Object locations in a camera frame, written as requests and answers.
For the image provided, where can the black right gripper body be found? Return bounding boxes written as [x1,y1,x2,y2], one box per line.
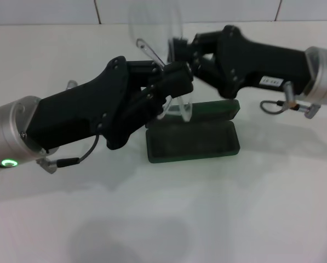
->
[215,25,313,99]

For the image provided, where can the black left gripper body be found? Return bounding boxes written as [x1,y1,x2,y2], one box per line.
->
[25,56,150,154]

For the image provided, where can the clear white glasses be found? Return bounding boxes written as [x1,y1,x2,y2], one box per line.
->
[127,2,194,123]

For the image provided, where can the green glasses case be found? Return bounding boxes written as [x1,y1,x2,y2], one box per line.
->
[145,99,240,164]

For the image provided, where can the grey right wrist cable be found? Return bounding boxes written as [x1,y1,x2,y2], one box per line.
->
[260,82,322,119]

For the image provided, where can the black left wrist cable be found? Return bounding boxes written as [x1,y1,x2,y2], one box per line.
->
[36,134,100,174]

